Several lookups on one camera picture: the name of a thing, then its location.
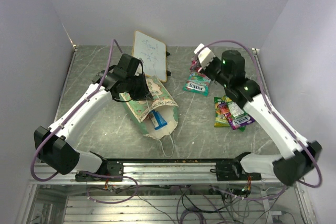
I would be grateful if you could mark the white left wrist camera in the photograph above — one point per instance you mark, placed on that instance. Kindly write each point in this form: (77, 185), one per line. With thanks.
(138, 70)

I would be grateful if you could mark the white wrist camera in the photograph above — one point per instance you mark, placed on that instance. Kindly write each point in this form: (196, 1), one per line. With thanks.
(138, 70)
(204, 56)

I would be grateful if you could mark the small yellow-framed whiteboard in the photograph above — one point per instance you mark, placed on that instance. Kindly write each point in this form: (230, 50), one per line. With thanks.
(152, 52)

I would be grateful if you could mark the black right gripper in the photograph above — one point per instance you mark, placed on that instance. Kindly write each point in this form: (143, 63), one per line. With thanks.
(206, 71)

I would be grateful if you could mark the yellow green Fox's candy bag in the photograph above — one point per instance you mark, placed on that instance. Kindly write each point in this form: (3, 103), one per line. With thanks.
(220, 120)

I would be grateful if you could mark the green snack pouch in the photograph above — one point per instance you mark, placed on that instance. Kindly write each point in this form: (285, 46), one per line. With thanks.
(236, 117)

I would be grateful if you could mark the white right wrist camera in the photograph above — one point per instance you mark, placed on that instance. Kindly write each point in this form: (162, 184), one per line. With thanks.
(204, 56)

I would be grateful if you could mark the green paper gift bag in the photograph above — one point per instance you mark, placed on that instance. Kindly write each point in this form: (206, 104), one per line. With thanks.
(162, 102)

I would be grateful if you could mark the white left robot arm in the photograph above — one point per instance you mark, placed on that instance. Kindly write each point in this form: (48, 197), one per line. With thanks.
(55, 144)

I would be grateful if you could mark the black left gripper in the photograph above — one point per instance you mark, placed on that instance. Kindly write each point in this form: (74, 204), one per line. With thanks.
(144, 94)

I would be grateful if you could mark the teal Fox's candy bag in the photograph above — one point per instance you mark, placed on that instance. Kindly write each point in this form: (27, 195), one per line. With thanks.
(197, 83)

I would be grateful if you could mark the purple white snack packet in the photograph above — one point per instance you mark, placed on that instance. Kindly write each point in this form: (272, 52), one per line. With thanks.
(195, 65)

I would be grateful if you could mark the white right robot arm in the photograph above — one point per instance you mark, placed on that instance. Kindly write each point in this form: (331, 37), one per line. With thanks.
(298, 156)

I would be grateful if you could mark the blue white snack packet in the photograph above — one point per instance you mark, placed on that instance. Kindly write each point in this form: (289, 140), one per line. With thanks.
(157, 120)

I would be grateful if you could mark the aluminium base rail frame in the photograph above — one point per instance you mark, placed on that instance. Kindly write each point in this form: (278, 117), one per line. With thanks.
(157, 172)

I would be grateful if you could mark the purple Fox's candy bag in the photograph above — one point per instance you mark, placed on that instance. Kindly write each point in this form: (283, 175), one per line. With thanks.
(251, 119)

